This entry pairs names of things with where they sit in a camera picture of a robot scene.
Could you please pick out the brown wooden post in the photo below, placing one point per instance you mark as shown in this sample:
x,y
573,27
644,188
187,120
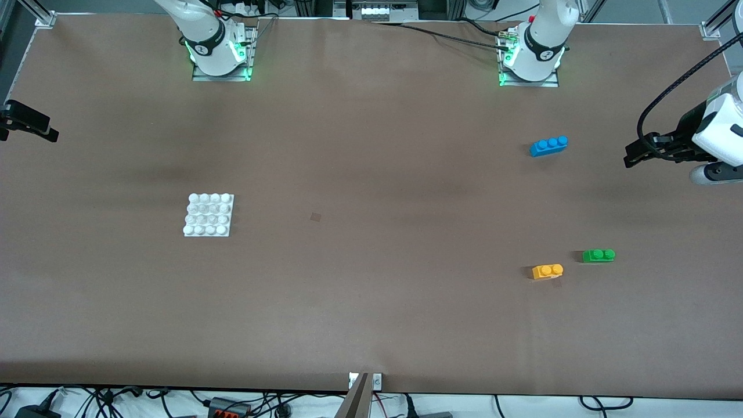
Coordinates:
x,y
355,400

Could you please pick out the small white bracket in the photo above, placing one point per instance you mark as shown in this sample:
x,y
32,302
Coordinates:
x,y
377,381
353,381

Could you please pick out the yellow two-stud block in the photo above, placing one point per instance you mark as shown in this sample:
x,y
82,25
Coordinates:
x,y
547,271

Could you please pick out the white studded base plate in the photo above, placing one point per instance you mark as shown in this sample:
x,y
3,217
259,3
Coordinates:
x,y
209,216

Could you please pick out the aluminium frame profile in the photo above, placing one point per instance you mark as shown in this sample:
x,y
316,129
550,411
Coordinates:
x,y
717,20
40,16

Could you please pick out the black power adapter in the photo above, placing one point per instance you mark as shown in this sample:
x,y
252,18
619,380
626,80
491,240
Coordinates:
x,y
35,411

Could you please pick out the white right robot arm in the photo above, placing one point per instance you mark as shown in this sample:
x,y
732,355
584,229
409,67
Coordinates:
x,y
209,35

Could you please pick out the green two-stud block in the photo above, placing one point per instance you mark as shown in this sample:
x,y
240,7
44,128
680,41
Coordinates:
x,y
598,256

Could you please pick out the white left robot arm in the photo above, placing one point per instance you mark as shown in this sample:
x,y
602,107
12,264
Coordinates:
x,y
540,43

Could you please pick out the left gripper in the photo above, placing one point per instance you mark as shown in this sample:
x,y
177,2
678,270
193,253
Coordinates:
x,y
686,134

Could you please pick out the white metal socket box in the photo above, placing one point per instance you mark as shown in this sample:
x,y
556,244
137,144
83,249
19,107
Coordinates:
x,y
377,10

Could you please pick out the black orange power strip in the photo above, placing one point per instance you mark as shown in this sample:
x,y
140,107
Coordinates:
x,y
229,407

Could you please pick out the blue three-stud block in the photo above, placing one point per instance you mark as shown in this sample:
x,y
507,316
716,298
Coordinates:
x,y
548,148

